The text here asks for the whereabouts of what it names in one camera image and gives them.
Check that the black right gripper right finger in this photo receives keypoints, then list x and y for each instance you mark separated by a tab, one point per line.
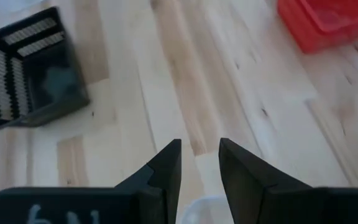
244	186

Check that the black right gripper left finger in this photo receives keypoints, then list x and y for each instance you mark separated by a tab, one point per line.
163	186

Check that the clear plastic storage bin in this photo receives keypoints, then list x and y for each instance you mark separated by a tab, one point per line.
204	213

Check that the black slotted plastic basket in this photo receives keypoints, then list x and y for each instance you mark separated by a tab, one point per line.
54	77

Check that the red slotted plastic basket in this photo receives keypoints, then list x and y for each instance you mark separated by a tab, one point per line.
309	37

